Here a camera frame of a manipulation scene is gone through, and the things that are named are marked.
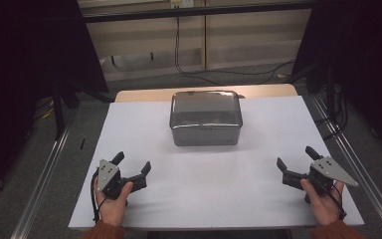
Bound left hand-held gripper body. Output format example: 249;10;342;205
96;158;131;201

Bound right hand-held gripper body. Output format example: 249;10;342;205
305;155;359;204

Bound grey box with clear lid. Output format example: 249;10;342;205
168;90;244;147

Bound person's left hand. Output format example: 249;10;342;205
93;176;134;228

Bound person's right hand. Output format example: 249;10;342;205
299;178;345;227

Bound white table board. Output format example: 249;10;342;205
68;95;365;232

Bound black metal stand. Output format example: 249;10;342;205
51;79;82;141

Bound yellow floor piece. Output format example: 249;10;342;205
41;107;56;120

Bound dark curtain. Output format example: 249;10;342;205
290;0;382;162
0;0;109;207

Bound black horizontal bar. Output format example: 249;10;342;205
82;0;313;24

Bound left hand-held gripper black cable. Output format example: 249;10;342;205
90;168;109;223

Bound hand-held gripper black cable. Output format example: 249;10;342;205
90;168;109;223
316;178;348;221

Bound aluminium floor rail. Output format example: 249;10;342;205
9;124;74;239
310;95;382;239

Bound right hand-held gripper black cable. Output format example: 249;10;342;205
316;178;348;221

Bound black floor cables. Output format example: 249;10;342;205
313;84;350;141

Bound black wall cable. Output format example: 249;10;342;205
173;15;296;86

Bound white wall outlet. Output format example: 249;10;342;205
169;0;195;10

